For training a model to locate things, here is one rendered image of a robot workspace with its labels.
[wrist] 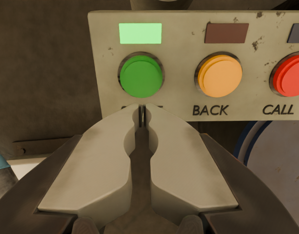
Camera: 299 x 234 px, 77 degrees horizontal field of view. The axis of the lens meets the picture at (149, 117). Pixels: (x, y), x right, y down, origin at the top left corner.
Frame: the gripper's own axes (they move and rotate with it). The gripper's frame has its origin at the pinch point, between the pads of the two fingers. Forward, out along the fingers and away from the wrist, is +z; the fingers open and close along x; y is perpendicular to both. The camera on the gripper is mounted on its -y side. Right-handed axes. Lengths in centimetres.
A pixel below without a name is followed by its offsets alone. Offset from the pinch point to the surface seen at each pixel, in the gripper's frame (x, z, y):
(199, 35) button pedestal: 5.0, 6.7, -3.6
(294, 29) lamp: 13.2, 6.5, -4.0
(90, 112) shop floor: -23, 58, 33
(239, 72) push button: 8.8, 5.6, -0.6
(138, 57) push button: -0.4, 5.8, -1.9
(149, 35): 0.5, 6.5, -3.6
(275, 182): 27.3, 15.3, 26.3
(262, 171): 24.3, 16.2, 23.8
